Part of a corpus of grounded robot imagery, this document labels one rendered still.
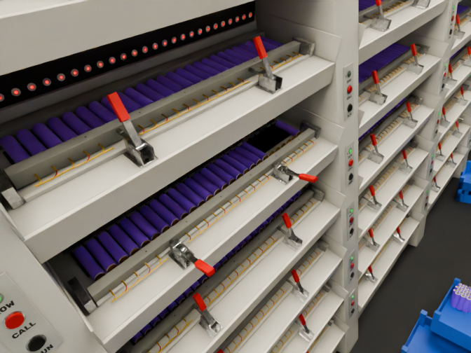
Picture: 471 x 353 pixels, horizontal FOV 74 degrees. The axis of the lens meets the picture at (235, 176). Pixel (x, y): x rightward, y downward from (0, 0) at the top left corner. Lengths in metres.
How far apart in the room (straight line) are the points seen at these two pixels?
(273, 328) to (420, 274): 1.01
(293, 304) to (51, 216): 0.67
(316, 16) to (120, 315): 0.63
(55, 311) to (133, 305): 0.12
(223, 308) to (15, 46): 0.55
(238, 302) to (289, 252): 0.17
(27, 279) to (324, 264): 0.77
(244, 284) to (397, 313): 0.99
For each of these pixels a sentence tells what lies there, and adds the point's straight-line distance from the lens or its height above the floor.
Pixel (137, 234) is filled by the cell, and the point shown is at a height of 0.98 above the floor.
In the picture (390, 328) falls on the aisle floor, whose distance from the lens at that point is 1.55.
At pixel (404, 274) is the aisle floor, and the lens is 1.73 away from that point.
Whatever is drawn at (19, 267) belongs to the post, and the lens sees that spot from 0.40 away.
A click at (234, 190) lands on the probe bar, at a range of 0.59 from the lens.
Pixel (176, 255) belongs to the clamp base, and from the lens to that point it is 0.52.
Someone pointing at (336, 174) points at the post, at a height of 0.85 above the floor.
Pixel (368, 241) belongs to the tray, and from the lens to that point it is 1.29.
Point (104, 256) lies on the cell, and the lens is 0.54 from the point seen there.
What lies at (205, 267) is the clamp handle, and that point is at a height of 0.96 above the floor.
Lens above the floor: 1.30
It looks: 31 degrees down
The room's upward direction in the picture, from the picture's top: 14 degrees counter-clockwise
